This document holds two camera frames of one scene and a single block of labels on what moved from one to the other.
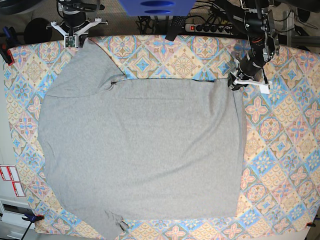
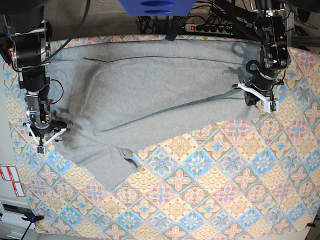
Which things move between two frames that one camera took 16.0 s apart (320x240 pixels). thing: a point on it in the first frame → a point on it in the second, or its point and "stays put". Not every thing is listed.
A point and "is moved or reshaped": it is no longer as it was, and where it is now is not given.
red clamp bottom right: x=310 y=224 stays put
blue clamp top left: x=7 y=44 stays put
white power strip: x=210 y=28 stays put
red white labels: x=9 y=173 stays put
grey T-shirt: x=117 y=149 is moved or reshaped
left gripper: x=73 y=21 → x=38 y=116
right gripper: x=249 y=71 → x=262 y=88
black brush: x=177 y=24 stays put
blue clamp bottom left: x=32 y=219 stays put
